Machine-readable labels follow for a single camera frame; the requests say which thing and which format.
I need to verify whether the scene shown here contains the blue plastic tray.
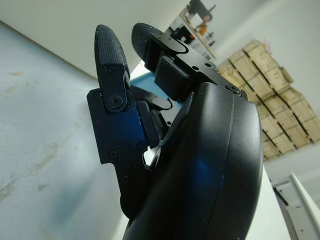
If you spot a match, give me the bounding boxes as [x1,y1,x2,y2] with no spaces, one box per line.
[129,72,161,89]

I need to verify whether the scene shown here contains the white side table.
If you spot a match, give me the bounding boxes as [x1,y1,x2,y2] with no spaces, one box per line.
[271,169,320,240]

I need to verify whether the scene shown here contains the black monitor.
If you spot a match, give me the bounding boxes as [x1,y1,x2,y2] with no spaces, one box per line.
[188,0,217,16]

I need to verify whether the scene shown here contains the wooden crate stack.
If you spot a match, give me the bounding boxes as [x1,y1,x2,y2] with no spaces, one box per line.
[216,39,320,160]

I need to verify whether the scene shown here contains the white two-slot toaster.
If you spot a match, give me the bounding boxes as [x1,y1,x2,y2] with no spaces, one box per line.
[0,0,191,82]

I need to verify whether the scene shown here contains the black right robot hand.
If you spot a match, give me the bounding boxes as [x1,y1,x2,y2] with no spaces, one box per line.
[86,22,264,240]

